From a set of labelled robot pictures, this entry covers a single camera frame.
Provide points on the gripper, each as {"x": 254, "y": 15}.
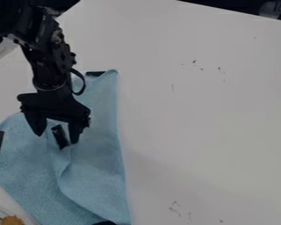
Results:
{"x": 55, "y": 103}

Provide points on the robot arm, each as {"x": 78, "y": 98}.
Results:
{"x": 41, "y": 49}

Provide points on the light blue cloth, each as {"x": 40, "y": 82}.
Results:
{"x": 88, "y": 175}

